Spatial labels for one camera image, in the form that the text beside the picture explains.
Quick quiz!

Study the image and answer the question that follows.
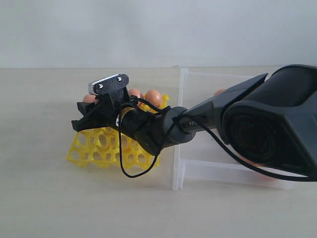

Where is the clear plastic bin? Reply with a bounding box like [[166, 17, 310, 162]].
[[172, 68, 294, 190]]

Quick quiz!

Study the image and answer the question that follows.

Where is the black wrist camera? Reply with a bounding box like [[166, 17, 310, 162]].
[[88, 73, 130, 103]]

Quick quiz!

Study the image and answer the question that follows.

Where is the black cable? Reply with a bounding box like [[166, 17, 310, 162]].
[[117, 98, 317, 183]]

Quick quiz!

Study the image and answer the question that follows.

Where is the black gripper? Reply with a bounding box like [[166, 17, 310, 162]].
[[71, 94, 139, 131]]

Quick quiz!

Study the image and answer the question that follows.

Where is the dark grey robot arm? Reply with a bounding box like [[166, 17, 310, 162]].
[[72, 64, 317, 182]]

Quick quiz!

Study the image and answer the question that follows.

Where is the brown egg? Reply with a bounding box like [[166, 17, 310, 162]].
[[214, 89, 225, 96], [145, 89, 163, 108], [241, 157, 276, 181], [128, 88, 144, 99], [82, 94, 98, 103]]

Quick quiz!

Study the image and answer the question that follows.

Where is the yellow plastic egg tray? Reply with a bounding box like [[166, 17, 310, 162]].
[[65, 93, 170, 172]]

